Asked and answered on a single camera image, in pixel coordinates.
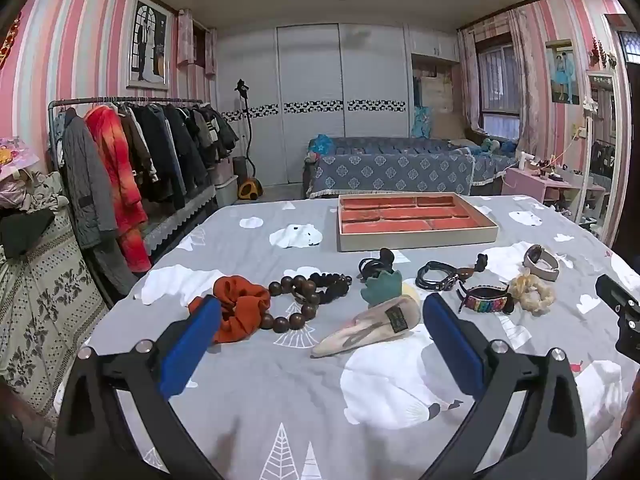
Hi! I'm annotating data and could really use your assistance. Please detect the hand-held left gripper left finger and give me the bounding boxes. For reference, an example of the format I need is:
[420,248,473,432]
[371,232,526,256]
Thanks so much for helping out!
[54,296,223,480]

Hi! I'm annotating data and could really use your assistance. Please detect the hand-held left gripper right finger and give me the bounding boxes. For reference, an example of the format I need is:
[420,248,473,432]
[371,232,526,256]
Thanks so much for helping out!
[420,292,589,480]

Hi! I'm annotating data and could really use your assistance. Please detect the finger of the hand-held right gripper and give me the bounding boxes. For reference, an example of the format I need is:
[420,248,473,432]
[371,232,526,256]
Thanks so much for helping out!
[595,274,640,357]

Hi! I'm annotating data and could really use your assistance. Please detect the rainbow sequin hair claw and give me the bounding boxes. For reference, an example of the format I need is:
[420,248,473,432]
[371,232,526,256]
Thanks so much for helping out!
[457,282,516,316]

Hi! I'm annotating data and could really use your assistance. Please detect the brown hair clip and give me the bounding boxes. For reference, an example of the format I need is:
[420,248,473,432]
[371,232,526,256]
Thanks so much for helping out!
[452,253,489,282]

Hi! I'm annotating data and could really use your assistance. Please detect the cream scrunchie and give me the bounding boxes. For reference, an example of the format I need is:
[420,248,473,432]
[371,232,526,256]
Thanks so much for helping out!
[509,267,557,316]

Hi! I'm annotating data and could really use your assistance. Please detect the pineapple plush hair clip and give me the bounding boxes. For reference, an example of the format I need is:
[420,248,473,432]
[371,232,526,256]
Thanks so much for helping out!
[361,270,420,308]

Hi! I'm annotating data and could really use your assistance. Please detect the beige organza bow hair clip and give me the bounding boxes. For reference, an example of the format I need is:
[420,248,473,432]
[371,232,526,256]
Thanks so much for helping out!
[310,294,422,360]

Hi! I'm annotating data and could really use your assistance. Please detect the brown wooden bead bracelet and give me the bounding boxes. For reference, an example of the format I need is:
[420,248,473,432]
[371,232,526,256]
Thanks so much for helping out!
[260,274,322,334]

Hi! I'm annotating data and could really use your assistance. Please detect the black braided hair tie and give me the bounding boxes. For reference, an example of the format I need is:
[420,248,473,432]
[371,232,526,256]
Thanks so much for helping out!
[357,247,397,284]

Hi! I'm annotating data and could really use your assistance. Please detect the beige tray with brick-print liner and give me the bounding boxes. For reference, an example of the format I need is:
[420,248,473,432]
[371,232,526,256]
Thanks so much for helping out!
[337,193,500,253]

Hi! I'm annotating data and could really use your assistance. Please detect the orange fabric scrunchie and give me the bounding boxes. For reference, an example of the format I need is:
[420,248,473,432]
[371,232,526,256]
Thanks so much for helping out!
[188,276,272,345]

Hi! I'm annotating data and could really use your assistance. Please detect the wristwatch with beige band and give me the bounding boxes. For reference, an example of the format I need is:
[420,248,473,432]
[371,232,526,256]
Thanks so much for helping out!
[523,243,561,282]

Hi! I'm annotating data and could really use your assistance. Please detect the grey lace-edged cover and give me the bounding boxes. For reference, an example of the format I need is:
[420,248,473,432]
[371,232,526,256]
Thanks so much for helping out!
[142,187,222,249]

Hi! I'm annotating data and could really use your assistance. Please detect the white framed standing mirror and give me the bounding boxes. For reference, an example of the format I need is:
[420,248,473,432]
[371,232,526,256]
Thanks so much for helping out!
[574,70,619,242]

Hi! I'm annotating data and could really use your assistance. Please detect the beige floral patterned cloth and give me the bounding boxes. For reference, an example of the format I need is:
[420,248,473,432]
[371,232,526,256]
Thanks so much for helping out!
[0,205,112,428]

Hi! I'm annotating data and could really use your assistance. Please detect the pink desk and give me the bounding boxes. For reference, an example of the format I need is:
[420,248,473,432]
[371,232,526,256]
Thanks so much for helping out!
[502,164,607,212]

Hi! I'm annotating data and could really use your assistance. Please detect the white storage box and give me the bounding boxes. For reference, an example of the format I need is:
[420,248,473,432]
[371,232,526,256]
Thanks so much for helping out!
[212,175,240,207]

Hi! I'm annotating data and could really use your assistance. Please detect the garment steamer with yellow base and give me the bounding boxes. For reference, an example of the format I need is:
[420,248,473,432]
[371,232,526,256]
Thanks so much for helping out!
[232,79,265,200]

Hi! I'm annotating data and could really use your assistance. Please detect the pink storage box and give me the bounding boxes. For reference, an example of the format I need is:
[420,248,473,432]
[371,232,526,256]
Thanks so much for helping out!
[207,156,236,181]

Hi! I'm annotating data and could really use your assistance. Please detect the bed with blue patterned cover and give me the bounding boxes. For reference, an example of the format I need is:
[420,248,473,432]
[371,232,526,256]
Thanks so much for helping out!
[302,135,521,199]

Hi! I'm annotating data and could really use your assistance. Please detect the row of hanging clothes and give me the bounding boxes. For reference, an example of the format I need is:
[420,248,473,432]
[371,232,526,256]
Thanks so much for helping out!
[52,102,241,301]

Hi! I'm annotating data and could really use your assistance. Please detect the stuffed toys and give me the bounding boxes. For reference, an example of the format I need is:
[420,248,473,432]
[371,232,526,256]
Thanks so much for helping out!
[474,137,517,157]

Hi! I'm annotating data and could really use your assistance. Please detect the pile of clothes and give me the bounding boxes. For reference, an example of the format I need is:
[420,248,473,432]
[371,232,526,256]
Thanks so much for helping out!
[0,137,70,259]

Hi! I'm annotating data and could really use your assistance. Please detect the teal garment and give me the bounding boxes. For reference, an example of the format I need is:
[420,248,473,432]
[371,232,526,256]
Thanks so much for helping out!
[412,105,434,139]

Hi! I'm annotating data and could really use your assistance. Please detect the blue plush bag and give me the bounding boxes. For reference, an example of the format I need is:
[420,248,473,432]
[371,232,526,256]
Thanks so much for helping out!
[307,135,337,159]

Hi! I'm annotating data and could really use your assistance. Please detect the metal clothes rack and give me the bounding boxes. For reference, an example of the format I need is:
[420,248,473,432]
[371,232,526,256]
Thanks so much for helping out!
[47,95,221,306]

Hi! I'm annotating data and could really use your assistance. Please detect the barred window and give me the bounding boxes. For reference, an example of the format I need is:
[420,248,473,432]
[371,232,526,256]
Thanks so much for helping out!
[475,42,521,141]

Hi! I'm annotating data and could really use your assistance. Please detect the white sliding-door wardrobe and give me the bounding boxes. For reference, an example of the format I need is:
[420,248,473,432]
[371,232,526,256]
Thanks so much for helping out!
[217,22,461,187]

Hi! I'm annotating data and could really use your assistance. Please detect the framed wedding photo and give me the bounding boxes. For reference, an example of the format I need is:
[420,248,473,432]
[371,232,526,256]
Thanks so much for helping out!
[127,0,173,91]

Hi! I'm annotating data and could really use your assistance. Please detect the black leather cord bracelet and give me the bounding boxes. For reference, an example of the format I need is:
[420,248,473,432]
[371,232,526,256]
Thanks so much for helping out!
[416,260,459,292]

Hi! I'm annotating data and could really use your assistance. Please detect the black bead bracelet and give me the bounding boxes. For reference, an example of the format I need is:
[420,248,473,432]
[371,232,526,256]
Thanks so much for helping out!
[295,271,354,307]

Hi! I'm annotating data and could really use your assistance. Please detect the couple wall poster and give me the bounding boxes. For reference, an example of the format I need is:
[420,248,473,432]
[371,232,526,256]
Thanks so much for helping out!
[545,39,581,106]

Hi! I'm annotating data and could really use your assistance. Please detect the red flower wall ornament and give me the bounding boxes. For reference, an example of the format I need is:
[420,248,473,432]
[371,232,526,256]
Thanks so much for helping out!
[587,36,619,69]

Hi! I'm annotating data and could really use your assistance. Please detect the red wall decoration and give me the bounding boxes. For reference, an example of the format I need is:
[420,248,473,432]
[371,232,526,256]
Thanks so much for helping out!
[0,12,22,69]

